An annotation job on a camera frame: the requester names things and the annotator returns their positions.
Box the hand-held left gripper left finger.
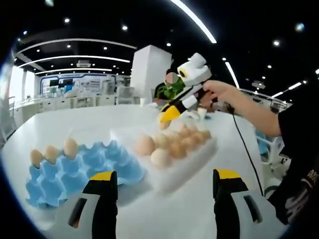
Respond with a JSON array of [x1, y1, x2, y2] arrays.
[[53, 170, 118, 239]]

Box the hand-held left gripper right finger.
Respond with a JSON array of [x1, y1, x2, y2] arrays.
[[213, 168, 288, 239]]

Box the blue egg tray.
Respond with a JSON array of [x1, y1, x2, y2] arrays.
[[25, 140, 148, 209]]

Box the group of brown eggs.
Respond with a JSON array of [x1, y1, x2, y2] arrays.
[[132, 123, 212, 168]]

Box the white foam egg block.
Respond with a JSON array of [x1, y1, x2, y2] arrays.
[[109, 124, 218, 197]]

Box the person's right hand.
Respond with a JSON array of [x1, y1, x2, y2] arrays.
[[199, 80, 242, 112]]

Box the green potted plant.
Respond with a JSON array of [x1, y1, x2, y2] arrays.
[[154, 81, 191, 102]]

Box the small white grey object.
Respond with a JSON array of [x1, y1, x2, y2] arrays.
[[186, 108, 208, 120]]

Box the long ceiling light strip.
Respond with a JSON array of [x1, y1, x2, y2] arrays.
[[171, 0, 217, 44]]

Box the white rolling chair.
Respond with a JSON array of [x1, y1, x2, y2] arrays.
[[256, 129, 292, 180]]

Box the white table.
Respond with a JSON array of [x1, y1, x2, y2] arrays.
[[1, 104, 282, 239]]

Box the person's black printed shirt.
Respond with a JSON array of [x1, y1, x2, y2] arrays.
[[268, 104, 319, 225]]

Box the row of white cabinets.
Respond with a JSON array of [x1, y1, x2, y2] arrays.
[[13, 96, 140, 120]]

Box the blue trimmed display shelves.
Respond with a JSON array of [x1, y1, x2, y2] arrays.
[[39, 72, 132, 100]]

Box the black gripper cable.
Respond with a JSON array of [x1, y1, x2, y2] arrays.
[[231, 111, 265, 197]]

